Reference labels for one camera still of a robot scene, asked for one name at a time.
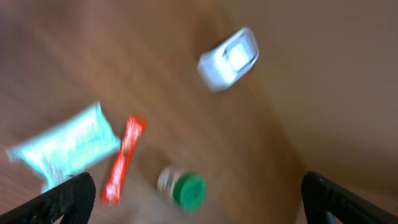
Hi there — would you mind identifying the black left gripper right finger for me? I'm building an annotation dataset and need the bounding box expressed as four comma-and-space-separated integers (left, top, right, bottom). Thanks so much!
301, 171, 397, 224

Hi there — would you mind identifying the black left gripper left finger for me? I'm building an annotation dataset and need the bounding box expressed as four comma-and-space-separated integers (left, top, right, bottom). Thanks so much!
1, 172, 96, 224

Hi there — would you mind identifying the teal wet wipes pack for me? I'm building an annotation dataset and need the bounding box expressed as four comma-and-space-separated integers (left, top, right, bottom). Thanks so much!
6, 101, 121, 193

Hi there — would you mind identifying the red Nescafe stick sachet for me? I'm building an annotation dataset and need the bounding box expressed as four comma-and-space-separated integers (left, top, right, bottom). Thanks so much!
100, 115, 146, 205

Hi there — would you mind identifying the white barcode scanner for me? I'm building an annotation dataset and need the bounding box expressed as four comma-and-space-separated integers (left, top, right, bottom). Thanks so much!
197, 27, 259, 91

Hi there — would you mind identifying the green lid jar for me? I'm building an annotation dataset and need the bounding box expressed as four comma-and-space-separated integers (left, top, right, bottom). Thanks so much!
157, 166, 207, 212

